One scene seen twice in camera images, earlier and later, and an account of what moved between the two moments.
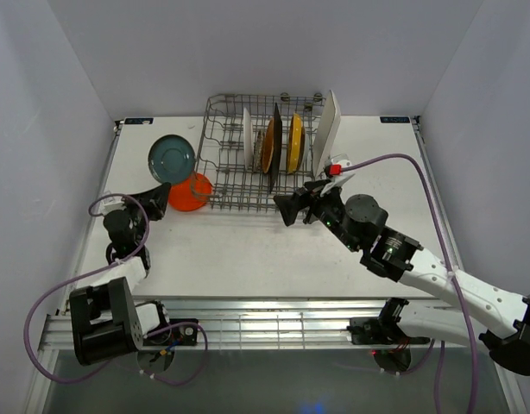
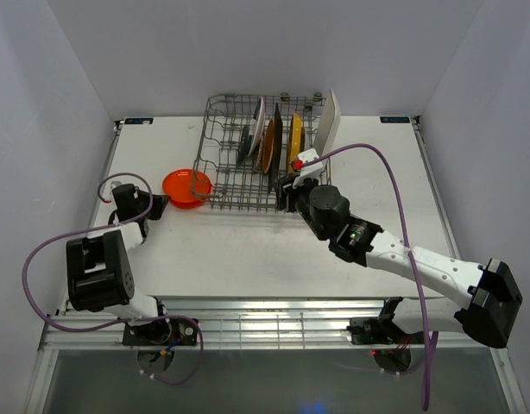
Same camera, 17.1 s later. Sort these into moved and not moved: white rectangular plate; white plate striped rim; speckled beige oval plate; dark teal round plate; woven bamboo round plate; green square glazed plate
Moved: dark teal round plate; white plate striped rim
Not moved: woven bamboo round plate; white rectangular plate; green square glazed plate; speckled beige oval plate
